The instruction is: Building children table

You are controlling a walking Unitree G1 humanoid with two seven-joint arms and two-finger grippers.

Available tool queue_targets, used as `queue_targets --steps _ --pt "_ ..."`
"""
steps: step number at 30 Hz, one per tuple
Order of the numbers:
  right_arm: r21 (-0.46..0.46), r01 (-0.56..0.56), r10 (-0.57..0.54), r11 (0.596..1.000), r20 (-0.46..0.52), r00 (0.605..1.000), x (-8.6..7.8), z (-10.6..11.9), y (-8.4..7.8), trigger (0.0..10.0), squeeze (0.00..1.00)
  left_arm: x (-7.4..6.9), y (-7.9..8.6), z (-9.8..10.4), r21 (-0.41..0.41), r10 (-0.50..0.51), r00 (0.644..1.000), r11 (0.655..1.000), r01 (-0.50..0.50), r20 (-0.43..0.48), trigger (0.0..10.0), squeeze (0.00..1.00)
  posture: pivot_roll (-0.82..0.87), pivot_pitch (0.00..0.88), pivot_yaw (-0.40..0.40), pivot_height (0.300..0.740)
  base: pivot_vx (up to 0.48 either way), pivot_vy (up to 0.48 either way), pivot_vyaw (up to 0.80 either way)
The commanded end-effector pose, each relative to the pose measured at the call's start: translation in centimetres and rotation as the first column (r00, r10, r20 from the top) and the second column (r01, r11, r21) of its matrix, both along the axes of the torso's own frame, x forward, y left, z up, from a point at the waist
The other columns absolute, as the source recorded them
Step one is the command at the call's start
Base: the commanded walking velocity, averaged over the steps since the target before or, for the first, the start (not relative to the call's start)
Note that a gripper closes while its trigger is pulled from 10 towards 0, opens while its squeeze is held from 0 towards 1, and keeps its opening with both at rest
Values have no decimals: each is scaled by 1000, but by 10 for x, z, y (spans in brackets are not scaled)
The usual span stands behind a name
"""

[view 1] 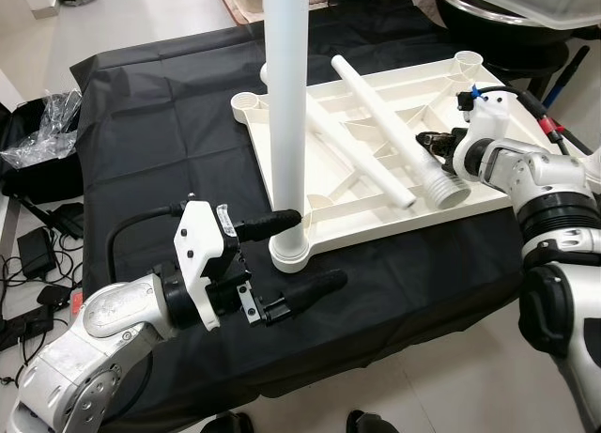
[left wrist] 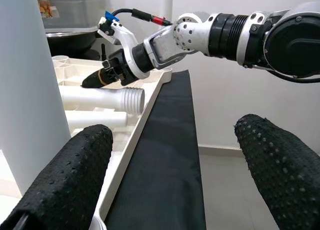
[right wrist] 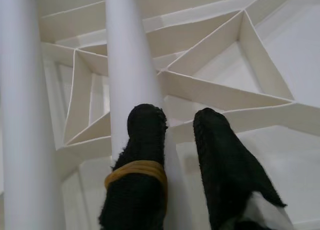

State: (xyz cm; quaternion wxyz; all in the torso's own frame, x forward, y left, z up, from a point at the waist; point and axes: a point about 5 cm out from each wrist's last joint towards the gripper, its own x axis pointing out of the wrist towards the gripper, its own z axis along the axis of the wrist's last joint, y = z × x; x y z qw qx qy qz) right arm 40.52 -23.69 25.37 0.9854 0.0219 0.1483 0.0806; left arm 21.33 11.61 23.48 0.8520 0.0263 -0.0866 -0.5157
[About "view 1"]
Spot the black tablecloth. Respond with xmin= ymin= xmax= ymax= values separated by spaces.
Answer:
xmin=70 ymin=0 xmax=601 ymax=425

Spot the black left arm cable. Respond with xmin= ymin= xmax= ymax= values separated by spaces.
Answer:
xmin=108 ymin=203 xmax=193 ymax=288

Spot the black robot left foot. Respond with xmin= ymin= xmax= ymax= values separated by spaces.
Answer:
xmin=200 ymin=412 xmax=253 ymax=433

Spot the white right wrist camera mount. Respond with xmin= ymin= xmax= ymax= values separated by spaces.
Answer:
xmin=457 ymin=87 xmax=516 ymax=176

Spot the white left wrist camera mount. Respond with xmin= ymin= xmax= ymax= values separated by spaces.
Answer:
xmin=174 ymin=200 xmax=240 ymax=331

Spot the white plastic table leg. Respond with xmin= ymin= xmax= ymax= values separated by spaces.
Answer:
xmin=261 ymin=0 xmax=313 ymax=270
xmin=331 ymin=55 xmax=472 ymax=209
xmin=261 ymin=62 xmax=417 ymax=209

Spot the crumpled clear plastic bag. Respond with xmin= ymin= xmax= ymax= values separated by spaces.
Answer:
xmin=3 ymin=88 xmax=83 ymax=168

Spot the black power adapter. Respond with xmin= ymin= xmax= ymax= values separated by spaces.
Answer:
xmin=19 ymin=231 xmax=57 ymax=276

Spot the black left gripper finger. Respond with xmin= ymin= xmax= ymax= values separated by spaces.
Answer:
xmin=235 ymin=210 xmax=303 ymax=243
xmin=263 ymin=269 xmax=348 ymax=326

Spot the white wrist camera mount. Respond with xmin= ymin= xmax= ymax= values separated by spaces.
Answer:
xmin=457 ymin=87 xmax=516 ymax=176
xmin=174 ymin=200 xmax=240 ymax=331

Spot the clear plastic storage box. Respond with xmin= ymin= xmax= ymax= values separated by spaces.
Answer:
xmin=451 ymin=0 xmax=601 ymax=27

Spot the black floor cable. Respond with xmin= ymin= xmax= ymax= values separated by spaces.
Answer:
xmin=0 ymin=203 xmax=90 ymax=354

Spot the black floor bin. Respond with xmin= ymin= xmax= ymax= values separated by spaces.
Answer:
xmin=0 ymin=100 xmax=84 ymax=206

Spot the black right arm cable red connector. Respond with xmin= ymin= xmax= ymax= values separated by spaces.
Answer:
xmin=470 ymin=85 xmax=578 ymax=157

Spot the black robot foot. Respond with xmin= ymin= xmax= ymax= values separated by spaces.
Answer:
xmin=200 ymin=412 xmax=253 ymax=433
xmin=346 ymin=410 xmax=400 ymax=433

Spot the black robot right foot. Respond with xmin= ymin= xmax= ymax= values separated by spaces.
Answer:
xmin=346 ymin=410 xmax=400 ymax=433

